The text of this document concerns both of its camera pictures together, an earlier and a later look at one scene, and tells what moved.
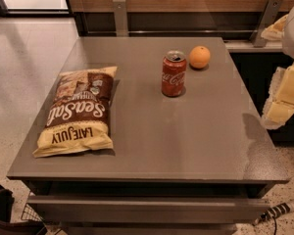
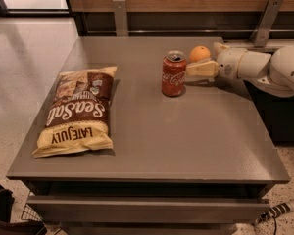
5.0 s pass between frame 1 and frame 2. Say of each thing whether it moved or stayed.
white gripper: moved
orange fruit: stayed
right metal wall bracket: stayed
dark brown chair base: stayed
